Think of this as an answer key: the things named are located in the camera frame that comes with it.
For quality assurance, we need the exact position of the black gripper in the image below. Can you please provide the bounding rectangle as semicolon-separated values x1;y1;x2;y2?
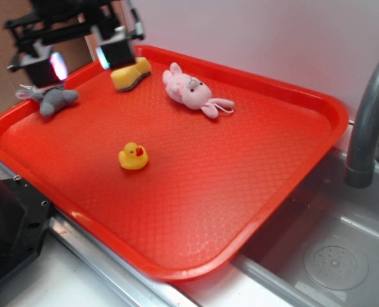
4;1;144;88

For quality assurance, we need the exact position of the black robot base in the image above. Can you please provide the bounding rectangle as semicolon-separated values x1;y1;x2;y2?
0;178;53;285

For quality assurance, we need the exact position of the pink plush bunny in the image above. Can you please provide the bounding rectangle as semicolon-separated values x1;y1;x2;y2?
163;63;235;119

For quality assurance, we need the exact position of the brown cardboard panel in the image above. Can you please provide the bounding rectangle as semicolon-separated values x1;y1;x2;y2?
0;1;31;114

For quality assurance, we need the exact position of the yellow sponge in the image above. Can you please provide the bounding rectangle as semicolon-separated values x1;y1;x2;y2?
110;57;152;91

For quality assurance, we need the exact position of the grey plush mouse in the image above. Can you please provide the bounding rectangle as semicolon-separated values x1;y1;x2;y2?
15;84;79;118

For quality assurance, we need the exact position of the yellow rubber duck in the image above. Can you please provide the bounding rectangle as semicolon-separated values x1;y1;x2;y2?
118;142;149;170

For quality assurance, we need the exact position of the red plastic tray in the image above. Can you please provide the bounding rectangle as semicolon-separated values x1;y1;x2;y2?
0;46;348;281

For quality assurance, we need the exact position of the grey faucet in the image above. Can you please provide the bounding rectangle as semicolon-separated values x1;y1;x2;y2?
344;63;379;189

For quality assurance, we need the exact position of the grey toy sink basin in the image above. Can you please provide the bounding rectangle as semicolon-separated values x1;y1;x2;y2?
177;134;379;306

